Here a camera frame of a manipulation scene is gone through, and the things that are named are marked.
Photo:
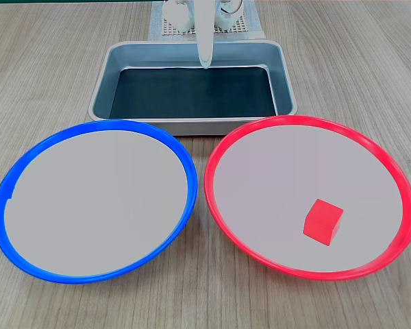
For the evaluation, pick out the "white plate with red rim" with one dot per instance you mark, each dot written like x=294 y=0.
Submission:
x=260 y=178

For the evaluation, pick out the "pale perforated base plate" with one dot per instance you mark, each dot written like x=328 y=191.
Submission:
x=250 y=24

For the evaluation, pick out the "steel tray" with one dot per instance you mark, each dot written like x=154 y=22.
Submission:
x=192 y=55

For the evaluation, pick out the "small red cube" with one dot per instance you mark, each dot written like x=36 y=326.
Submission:
x=322 y=222

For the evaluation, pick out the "white plate with blue rim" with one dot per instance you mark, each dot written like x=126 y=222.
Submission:
x=96 y=202

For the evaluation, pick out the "black tray mat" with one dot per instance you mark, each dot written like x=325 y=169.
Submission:
x=192 y=92

